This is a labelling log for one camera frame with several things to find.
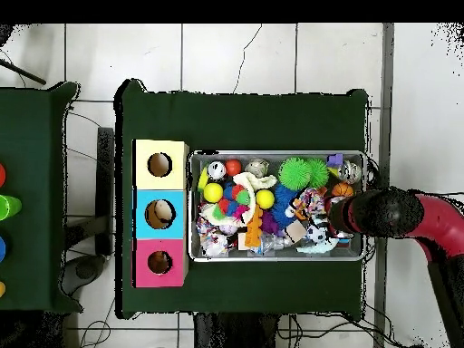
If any yellow ball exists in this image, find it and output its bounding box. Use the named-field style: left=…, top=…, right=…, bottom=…
left=256, top=188, right=276, bottom=210
left=203, top=182, right=225, bottom=204

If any orange plastic tray block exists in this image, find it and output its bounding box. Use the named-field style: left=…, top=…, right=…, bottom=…
left=245, top=205, right=266, bottom=249

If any colourful polka-dot cloth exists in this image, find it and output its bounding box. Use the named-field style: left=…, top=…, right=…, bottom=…
left=300, top=187, right=331, bottom=218

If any mint green cloth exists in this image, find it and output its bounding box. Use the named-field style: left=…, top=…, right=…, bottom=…
left=295, top=236, right=341, bottom=256

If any wooden box with three holes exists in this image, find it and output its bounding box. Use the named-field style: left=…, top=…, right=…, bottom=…
left=131, top=139, right=190, bottom=289

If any cream waffle cloth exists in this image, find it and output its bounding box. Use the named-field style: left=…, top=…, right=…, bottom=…
left=202, top=172, right=279, bottom=227

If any red-orange ball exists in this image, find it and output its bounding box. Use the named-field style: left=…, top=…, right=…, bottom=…
left=224, top=159, right=244, bottom=179

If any blue furry googly-eyed toy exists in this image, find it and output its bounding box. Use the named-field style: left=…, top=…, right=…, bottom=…
left=272, top=184, right=305, bottom=229

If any large green spiky ball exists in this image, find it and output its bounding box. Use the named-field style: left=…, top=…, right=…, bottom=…
left=277, top=157, right=312, bottom=191

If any green cloth table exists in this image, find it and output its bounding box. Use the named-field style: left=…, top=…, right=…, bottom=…
left=0, top=82, right=82, bottom=314
left=115, top=78, right=372, bottom=320

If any green spiky googly-eyed toy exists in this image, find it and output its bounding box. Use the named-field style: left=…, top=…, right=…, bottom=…
left=307, top=159, right=331, bottom=189

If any black floor stand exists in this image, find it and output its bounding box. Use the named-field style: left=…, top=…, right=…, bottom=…
left=63, top=128, right=117, bottom=287

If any green cup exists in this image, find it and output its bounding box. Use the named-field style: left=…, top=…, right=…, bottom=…
left=0, top=194, right=23, bottom=222

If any black rod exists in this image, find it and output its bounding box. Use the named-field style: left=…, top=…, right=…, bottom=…
left=0, top=57, right=46, bottom=86

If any wire mesh bin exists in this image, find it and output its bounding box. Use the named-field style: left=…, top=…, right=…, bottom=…
left=188, top=150, right=367, bottom=264

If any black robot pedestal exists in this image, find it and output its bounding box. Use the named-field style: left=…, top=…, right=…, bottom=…
left=192, top=313, right=291, bottom=348

